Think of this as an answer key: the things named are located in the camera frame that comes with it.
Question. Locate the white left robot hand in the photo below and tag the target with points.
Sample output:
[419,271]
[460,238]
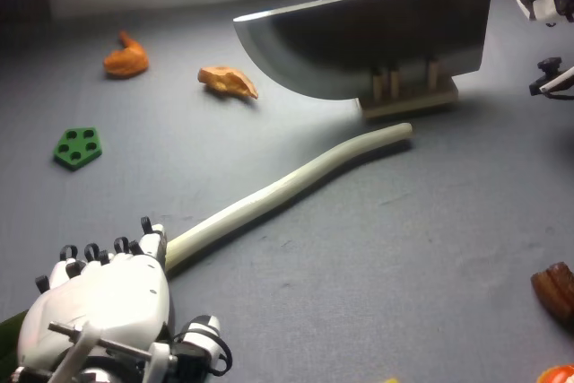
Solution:
[103,293]

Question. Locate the large steel kitchen knife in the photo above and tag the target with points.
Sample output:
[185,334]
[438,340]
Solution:
[367,33]

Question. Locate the leek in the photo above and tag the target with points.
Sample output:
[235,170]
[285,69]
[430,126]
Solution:
[287,185]

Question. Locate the green pentagon block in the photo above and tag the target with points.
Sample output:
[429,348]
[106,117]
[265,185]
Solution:
[78,148]

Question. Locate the wooden peg board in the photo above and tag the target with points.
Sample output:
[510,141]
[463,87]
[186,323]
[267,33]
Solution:
[408,105]

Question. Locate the orange toy chicken wing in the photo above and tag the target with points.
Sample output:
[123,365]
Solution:
[226,80]
[125,62]

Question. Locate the grey table cloth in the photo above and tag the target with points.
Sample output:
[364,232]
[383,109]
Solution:
[403,244]

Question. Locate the brown ridged toy food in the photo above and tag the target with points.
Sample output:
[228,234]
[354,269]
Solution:
[558,293]

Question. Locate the orange and red toy food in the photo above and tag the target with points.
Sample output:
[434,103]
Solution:
[558,376]

